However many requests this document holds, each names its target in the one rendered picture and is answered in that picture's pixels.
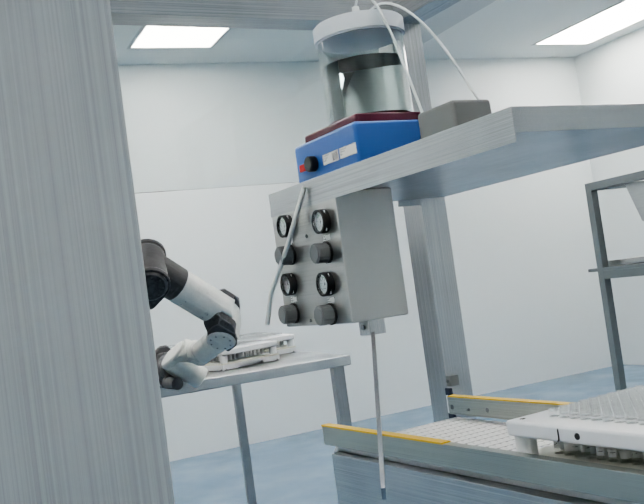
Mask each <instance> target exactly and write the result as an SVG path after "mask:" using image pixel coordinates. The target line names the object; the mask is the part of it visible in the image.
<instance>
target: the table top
mask: <svg viewBox="0 0 644 504"><path fill-rule="evenodd" d="M279 357H280V359H279V360H277V361H269V362H264V363H257V364H252V365H247V366H242V367H239V368H234V369H229V370H227V371H208V372H207V375H206V377H205V379H204V381H203V382H202V383H201V385H200V386H198V387H197V388H194V387H193V386H191V385H189V384H188V383H183V387H182V388H181V389H179V390H174V389H167V388H165V387H164V388H162V386H160V391H161V398H164V397H170V396H176V395H181V394H187V393H193V392H198V391H204V390H210V389H215V388H221V387H227V386H232V385H238V384H244V383H250V382H255V381H261V380H267V379H272V378H278V377H284V376H289V375H295V374H301V373H306V372H312V371H318V370H324V369H329V368H335V367H341V366H346V365H351V359H350V355H347V354H332V353H318V352H303V351H297V352H295V353H285V354H279Z"/></svg>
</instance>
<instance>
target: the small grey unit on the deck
mask: <svg viewBox="0 0 644 504"><path fill-rule="evenodd" d="M489 114H491V106H490V102H489V100H487V99H483V100H451V101H449V102H446V103H444V104H442V105H439V106H437V107H434V108H432V109H429V110H427V111H424V112H422V113H420V114H419V115H418V121H419V128H420V135H421V139H423V138H425V137H428V136H431V135H434V134H436V133H439V132H442V131H445V130H447V129H450V128H453V127H456V126H458V125H461V124H464V123H467V122H469V121H472V120H475V119H478V118H480V117H483V116H486V115H489Z"/></svg>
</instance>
